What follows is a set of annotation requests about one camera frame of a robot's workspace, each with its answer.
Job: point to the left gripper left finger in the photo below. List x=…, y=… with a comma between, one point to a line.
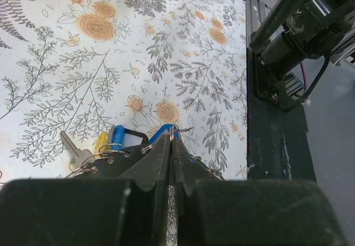
x=82, y=212

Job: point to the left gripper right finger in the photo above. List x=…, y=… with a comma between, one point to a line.
x=212, y=211

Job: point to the large silver keyring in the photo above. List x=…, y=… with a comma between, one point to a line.
x=162, y=162

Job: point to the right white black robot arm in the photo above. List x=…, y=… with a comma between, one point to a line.
x=293, y=31

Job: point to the floral table mat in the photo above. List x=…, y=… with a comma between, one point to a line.
x=81, y=66

